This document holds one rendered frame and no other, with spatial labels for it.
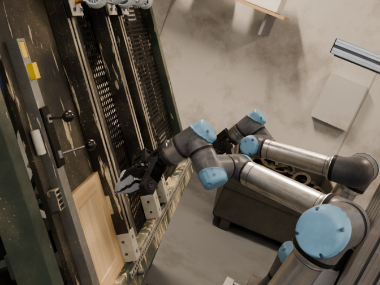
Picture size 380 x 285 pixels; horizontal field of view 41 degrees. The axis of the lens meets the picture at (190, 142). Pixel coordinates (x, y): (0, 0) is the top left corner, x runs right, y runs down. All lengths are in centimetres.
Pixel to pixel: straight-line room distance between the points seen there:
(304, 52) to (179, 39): 144
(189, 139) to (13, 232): 56
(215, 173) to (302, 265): 35
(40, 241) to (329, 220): 79
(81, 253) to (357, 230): 92
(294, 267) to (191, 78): 481
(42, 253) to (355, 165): 107
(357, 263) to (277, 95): 428
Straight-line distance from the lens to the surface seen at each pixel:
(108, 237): 203
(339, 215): 119
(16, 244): 152
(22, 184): 146
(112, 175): 202
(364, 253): 157
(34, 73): 164
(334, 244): 118
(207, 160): 140
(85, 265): 177
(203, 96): 591
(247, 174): 147
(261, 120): 207
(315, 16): 567
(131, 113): 241
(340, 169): 183
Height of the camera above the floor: 203
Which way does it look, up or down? 17 degrees down
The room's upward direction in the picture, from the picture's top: 22 degrees clockwise
